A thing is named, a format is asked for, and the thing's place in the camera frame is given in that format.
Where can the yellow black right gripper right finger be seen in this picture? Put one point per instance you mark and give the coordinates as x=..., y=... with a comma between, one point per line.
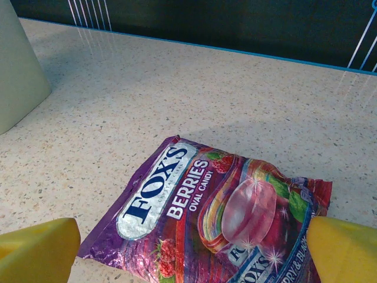
x=347, y=253

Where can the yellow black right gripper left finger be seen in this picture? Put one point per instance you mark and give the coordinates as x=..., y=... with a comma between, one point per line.
x=35, y=253

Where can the purple Fox's candy bag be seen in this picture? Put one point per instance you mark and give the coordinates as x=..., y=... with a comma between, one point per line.
x=191, y=206

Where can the cream knife block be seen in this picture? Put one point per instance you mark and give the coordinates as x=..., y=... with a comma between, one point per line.
x=17, y=73

